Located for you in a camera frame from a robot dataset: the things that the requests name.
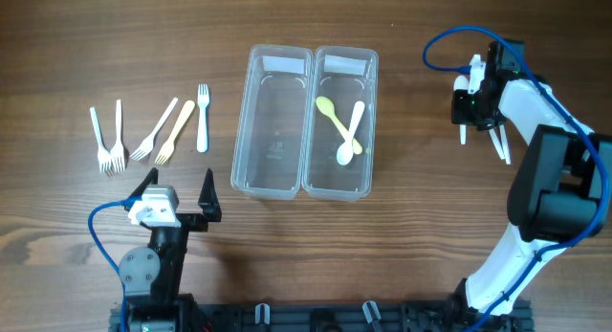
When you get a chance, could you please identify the white fork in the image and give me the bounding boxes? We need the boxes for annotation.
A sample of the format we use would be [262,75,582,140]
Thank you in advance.
[110,100,125,173]
[90,107,112,173]

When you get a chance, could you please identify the clear plastic container right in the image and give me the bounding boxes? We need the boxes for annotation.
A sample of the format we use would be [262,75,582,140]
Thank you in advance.
[302,46,379,202]

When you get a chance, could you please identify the white wide-handle spoon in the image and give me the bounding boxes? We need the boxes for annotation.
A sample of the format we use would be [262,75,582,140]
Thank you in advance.
[337,100,365,166]

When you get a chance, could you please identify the yellow plastic spoon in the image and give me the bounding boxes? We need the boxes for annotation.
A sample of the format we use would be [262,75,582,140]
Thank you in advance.
[315,96,363,155]

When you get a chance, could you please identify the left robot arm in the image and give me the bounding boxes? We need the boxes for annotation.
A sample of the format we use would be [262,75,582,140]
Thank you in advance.
[109,168,222,332]

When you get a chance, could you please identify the clear plastic container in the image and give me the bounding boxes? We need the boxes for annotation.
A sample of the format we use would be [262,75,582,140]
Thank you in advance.
[302,46,379,202]
[230,44,314,200]

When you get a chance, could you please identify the white slim spoon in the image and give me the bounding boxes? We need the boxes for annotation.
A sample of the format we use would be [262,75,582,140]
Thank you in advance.
[453,75,469,145]

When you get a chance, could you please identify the white fork far left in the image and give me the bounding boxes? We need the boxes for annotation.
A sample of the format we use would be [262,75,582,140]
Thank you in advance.
[90,107,112,173]

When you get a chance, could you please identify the white fork angled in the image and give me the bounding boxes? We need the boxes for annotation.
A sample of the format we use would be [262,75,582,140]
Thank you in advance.
[130,98,178,161]

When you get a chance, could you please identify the clear plastic container left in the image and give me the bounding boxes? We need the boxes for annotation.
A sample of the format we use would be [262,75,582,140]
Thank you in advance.
[230,44,314,200]

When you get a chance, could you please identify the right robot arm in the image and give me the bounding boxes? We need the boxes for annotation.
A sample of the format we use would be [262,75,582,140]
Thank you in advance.
[451,39,611,316]

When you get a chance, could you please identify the white plastic spoon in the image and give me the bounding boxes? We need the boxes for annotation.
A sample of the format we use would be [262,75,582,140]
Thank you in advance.
[489,128,505,160]
[499,124,512,165]

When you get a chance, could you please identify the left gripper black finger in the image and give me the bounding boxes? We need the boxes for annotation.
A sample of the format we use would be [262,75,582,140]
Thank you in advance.
[128,167,159,199]
[198,168,222,221]

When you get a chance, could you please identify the yellow plastic fork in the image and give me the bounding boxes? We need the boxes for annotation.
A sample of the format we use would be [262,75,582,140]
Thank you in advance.
[155,100,195,166]

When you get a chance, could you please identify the light blue plastic fork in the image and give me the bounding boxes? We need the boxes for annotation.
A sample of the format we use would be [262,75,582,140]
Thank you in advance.
[196,83,210,153]

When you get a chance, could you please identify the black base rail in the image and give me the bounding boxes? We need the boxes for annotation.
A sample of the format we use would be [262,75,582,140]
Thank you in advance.
[108,299,535,332]

